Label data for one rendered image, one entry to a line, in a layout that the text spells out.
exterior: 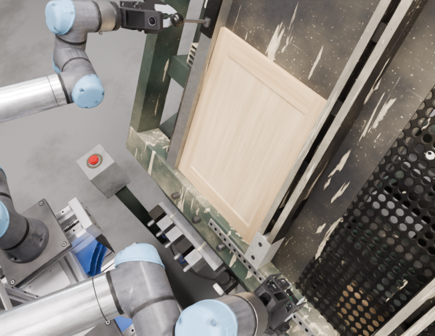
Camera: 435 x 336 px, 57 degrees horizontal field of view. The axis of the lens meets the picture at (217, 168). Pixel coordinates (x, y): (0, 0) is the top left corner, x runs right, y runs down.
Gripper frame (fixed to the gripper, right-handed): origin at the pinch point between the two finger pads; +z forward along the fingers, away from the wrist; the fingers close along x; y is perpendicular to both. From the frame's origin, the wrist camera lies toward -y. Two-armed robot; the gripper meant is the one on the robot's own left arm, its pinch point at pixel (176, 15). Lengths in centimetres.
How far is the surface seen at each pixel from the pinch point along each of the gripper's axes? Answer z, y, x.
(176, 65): 17.3, 21.4, 18.7
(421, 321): 6, -81, 58
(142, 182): 53, 101, 109
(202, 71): 9.7, -1.1, 16.3
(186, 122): 9.6, 6.2, 35.1
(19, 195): -2, 165, 126
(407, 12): 6, -62, -5
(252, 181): 12, -24, 47
